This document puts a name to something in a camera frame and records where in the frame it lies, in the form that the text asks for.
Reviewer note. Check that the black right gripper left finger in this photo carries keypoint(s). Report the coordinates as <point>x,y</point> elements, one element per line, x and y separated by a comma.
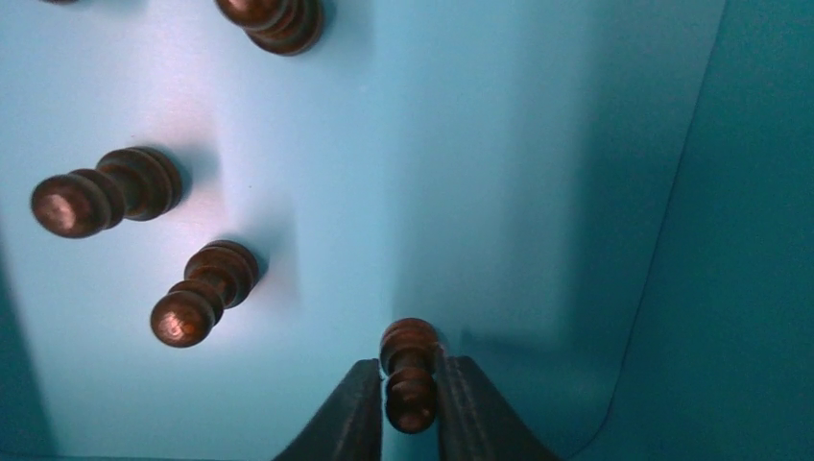
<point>348,425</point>

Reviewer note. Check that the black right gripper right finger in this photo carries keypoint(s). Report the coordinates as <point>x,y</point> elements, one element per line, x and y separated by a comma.
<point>475,422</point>

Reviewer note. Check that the dark chess piece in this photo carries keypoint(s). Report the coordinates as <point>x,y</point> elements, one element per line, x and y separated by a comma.
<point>136,183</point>
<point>217,277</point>
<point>407,355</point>
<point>281,27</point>

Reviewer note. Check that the teal plastic tray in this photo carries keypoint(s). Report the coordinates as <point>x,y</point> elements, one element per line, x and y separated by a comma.
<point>607,204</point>

